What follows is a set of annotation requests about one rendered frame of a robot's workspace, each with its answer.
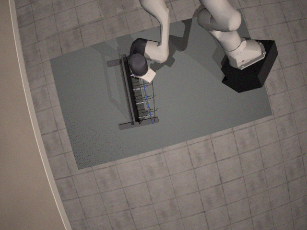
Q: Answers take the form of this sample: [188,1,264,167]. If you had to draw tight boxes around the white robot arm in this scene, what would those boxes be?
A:
[129,0,266,83]

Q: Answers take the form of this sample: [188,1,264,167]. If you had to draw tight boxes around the dark grey metal rack frame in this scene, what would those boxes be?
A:
[107,54,158,130]

